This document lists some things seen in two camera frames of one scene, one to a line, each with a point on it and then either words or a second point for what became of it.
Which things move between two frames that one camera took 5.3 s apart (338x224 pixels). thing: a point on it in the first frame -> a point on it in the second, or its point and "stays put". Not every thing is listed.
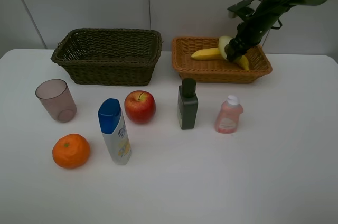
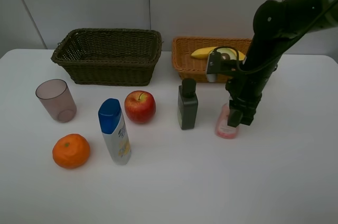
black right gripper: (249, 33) -> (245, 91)
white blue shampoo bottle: (113, 127) stays put
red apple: (140, 106) stays put
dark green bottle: (187, 104) stays put
